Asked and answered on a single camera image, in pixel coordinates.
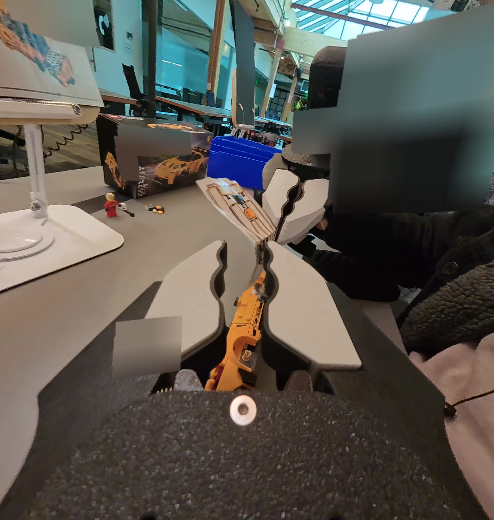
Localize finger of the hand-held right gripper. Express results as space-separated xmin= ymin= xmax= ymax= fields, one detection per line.
xmin=278 ymin=178 xmax=331 ymax=245
xmin=265 ymin=168 xmax=300 ymax=241

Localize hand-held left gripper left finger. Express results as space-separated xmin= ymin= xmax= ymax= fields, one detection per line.
xmin=145 ymin=240 xmax=228 ymax=362

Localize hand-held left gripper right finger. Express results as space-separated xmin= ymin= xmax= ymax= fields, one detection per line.
xmin=262 ymin=240 xmax=362 ymax=372

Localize white lego sticker sheet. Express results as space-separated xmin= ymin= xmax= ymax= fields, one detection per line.
xmin=195 ymin=177 xmax=279 ymax=281

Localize orange lego car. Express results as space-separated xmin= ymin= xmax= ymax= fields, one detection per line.
xmin=204 ymin=272 xmax=268 ymax=392

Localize person's right forearm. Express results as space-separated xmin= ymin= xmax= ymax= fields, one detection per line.
xmin=308 ymin=203 xmax=494 ymax=303

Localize black lego set box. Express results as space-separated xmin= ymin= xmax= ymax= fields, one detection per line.
xmin=96 ymin=114 xmax=214 ymax=200

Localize lego instruction booklet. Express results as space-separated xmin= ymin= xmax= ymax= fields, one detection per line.
xmin=0 ymin=0 xmax=105 ymax=108

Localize nested blue plastic bins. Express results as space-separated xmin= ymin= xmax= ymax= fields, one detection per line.
xmin=210 ymin=136 xmax=283 ymax=191

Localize black fleece jacket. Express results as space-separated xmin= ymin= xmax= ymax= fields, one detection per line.
xmin=395 ymin=211 xmax=494 ymax=358

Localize black office chair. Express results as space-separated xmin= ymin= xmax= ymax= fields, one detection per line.
xmin=122 ymin=63 xmax=150 ymax=116

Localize beige hoodie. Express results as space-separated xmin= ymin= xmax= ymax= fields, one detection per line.
xmin=409 ymin=329 xmax=494 ymax=520

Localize white booklet stand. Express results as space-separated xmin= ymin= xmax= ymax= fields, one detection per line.
xmin=0 ymin=95 xmax=105 ymax=261

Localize black coiled cable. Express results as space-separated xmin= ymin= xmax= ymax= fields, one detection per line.
xmin=44 ymin=118 xmax=89 ymax=157

